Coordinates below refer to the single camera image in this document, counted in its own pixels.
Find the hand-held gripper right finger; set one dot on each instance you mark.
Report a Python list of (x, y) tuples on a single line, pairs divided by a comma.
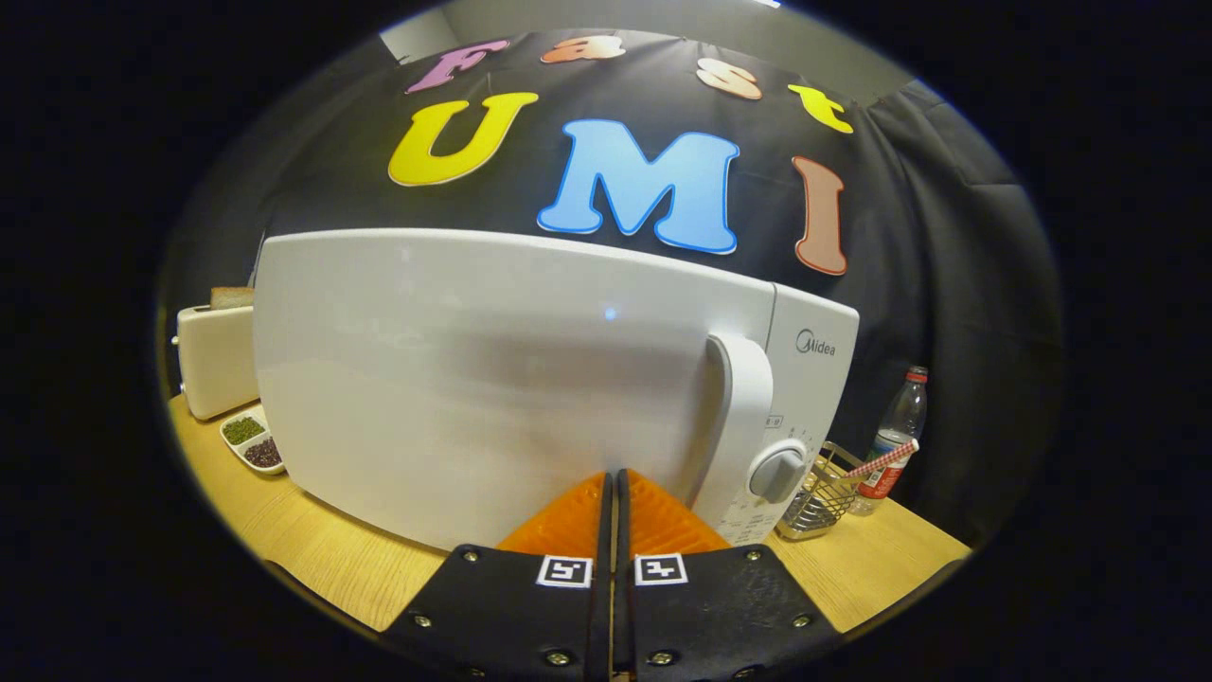
[(625, 625)]

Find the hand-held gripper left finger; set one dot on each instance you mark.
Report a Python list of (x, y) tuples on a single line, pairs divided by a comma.
[(599, 625)]

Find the white microwave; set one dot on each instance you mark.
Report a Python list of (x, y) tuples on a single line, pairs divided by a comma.
[(473, 379)]

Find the red white striped straw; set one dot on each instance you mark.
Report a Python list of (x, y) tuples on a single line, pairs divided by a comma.
[(885, 459)]

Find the clear plastic bottle red label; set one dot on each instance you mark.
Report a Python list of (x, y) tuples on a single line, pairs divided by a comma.
[(900, 417)]

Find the white divided dish with beans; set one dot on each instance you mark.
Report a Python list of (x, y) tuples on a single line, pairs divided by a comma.
[(246, 431)]

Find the cream white toaster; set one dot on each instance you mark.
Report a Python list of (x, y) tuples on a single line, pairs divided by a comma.
[(218, 360)]

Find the brown toast slice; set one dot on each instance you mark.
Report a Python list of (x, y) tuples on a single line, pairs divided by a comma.
[(232, 298)]

